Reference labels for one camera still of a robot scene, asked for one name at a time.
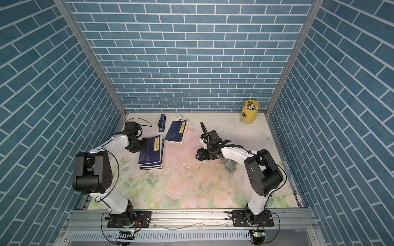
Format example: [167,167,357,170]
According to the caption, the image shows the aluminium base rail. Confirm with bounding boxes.
[55,208,325,246]

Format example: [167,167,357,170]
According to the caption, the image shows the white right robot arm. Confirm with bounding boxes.
[196,127,285,226]

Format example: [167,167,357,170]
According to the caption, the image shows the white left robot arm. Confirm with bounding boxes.
[72,122,151,230]

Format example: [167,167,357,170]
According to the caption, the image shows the yellow pen holder cup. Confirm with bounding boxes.
[241,99,260,124]

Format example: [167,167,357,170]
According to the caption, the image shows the grey striped cleaning cloth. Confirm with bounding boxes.
[221,158,237,174]

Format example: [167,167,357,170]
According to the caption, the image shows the blue black stapler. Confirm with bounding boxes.
[158,114,166,133]

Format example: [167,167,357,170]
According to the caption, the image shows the blue book Hanfeizi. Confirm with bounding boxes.
[165,120,188,144]

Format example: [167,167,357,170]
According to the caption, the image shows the blue book Zhuangzi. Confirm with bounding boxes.
[139,139,166,171]

